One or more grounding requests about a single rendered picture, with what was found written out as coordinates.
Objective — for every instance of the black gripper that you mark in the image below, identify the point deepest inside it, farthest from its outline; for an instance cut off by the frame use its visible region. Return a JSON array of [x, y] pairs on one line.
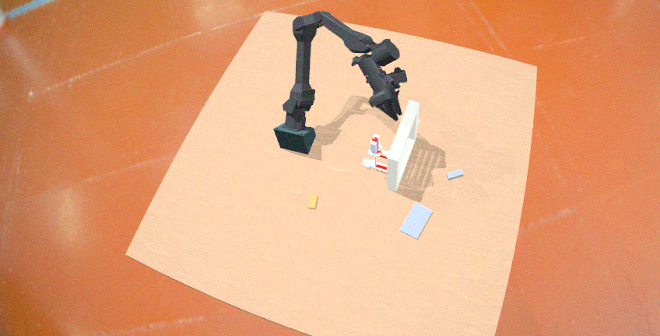
[[383, 98]]

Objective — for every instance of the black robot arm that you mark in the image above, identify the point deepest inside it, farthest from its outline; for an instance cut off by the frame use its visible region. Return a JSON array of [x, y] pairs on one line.
[[304, 30]]

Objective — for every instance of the small yellow block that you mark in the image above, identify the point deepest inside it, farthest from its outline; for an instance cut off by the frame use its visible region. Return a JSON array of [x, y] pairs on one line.
[[312, 201]]

